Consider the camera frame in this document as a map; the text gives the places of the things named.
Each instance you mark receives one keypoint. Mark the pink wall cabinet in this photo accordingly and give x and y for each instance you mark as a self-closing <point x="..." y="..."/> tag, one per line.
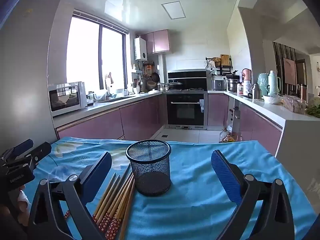
<point x="157" y="41"/>

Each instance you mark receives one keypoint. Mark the clear plastic container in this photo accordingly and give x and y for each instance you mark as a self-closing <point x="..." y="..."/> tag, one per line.
<point x="295" y="106"/>

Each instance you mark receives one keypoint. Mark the wooden cutting board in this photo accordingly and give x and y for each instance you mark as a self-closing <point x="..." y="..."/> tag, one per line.
<point x="225" y="60"/>

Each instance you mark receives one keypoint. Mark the silver rice cooker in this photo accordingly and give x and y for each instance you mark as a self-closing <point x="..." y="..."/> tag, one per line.
<point x="218" y="83"/>

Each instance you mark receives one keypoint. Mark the square ceiling light panel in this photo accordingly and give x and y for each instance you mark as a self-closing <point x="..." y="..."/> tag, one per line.
<point x="173" y="10"/>

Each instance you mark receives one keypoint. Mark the green leafy vegetables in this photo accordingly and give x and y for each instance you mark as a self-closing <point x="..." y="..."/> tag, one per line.
<point x="314" y="111"/>

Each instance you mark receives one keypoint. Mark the dark frying pan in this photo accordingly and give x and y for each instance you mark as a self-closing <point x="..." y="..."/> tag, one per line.
<point x="155" y="77"/>

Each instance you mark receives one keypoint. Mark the black mesh holder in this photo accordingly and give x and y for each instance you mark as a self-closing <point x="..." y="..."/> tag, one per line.
<point x="150" y="177"/>

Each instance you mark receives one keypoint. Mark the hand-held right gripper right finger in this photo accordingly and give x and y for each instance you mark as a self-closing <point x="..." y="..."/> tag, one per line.
<point x="222" y="172"/>

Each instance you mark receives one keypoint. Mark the blue floral tablecloth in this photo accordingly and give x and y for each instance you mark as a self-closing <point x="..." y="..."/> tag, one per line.
<point x="195" y="200"/>

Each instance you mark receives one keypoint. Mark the gas hob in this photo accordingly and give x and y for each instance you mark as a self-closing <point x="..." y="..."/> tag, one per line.
<point x="195" y="89"/>

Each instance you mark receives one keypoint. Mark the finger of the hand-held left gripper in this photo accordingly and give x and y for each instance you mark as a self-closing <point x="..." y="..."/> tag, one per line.
<point x="42" y="151"/>
<point x="23" y="147"/>

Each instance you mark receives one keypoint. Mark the steel stock pot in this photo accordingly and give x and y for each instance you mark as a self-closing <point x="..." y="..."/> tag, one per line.
<point x="232" y="85"/>

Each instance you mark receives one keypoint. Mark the framed wall picture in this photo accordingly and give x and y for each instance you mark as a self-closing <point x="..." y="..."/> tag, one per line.
<point x="290" y="71"/>

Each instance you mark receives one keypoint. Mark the kitchen window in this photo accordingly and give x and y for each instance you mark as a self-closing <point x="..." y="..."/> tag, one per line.
<point x="82" y="52"/>

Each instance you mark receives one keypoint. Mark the black countertop rack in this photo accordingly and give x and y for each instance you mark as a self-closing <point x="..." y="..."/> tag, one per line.
<point x="225" y="69"/>

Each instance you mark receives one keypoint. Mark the white microwave oven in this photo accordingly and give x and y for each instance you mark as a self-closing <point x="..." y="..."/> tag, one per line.
<point x="65" y="100"/>

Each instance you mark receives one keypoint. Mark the black built-in oven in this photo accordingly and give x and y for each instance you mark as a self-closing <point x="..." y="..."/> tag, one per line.
<point x="185" y="110"/>

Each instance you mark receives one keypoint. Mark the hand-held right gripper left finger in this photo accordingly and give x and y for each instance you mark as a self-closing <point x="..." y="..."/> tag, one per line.
<point x="98" y="170"/>

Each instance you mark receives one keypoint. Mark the dark wok with lid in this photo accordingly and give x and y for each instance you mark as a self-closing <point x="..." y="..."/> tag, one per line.
<point x="174" y="85"/>

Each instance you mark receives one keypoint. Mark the white bowl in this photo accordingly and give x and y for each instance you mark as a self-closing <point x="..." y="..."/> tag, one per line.
<point x="272" y="100"/>

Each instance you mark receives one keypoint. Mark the brown round basket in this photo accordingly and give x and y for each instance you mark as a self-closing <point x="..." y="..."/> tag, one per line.
<point x="151" y="85"/>

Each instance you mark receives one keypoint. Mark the pink base cabinet run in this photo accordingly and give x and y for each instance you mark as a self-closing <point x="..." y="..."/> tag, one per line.
<point x="105" y="122"/>
<point x="260" y="127"/>

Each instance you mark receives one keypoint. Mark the white water heater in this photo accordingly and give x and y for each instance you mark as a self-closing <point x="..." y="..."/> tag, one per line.
<point x="140" y="48"/>

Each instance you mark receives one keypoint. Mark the black range hood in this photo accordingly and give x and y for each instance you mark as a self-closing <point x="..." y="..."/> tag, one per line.
<point x="187" y="78"/>

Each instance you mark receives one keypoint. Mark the pink kettle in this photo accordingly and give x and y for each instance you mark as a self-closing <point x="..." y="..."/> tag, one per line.
<point x="247" y="74"/>

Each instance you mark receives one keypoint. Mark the grey refrigerator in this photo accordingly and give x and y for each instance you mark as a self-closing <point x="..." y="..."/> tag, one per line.
<point x="25" y="67"/>

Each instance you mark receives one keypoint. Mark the bundle of wooden chopsticks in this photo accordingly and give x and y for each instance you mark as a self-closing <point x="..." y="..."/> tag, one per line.
<point x="117" y="200"/>

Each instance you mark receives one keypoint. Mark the white jar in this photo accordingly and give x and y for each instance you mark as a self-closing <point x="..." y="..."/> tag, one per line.
<point x="247" y="88"/>

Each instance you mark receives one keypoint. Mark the amber cooking oil bottle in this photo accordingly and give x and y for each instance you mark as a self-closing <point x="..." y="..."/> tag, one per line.
<point x="230" y="138"/>

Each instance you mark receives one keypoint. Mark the clear plastic bottle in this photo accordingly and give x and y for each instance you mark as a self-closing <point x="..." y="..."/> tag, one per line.
<point x="222" y="136"/>

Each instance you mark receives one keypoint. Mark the mint green thermos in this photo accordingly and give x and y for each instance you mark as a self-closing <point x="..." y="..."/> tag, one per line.
<point x="273" y="83"/>

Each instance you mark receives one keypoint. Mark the brown metal tumbler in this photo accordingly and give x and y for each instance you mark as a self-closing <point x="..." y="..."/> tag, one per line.
<point x="303" y="92"/>

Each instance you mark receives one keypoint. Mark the white kitchen countertop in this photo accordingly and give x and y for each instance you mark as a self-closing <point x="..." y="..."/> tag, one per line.
<point x="272" y="112"/>

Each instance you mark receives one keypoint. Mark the steel flask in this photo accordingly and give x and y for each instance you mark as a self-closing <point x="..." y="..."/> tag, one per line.
<point x="256" y="92"/>

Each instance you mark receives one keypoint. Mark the white knife holder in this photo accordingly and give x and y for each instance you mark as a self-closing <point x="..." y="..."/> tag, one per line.
<point x="235" y="120"/>

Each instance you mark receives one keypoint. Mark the person's left hand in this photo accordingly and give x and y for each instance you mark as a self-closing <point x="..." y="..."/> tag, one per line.
<point x="22" y="202"/>

